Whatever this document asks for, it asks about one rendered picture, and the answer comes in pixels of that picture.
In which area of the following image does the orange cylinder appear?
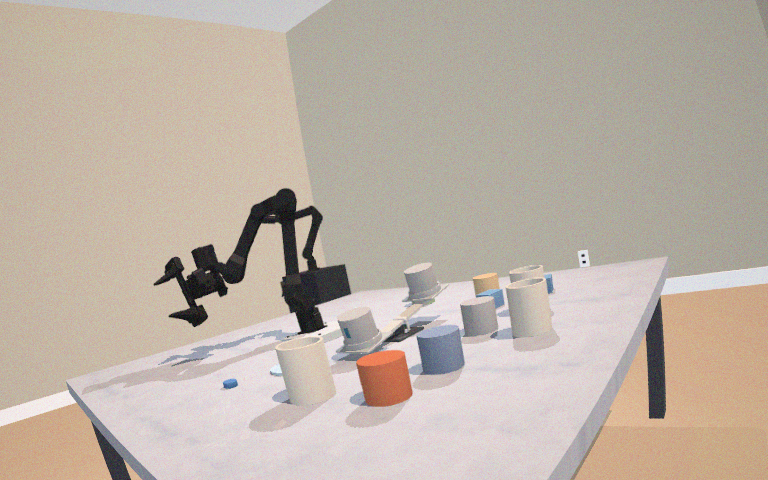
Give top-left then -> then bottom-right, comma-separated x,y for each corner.
356,350 -> 412,407
473,273 -> 500,296

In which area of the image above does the beige cup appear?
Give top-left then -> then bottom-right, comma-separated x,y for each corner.
505,277 -> 552,338
275,336 -> 336,406
509,265 -> 544,283

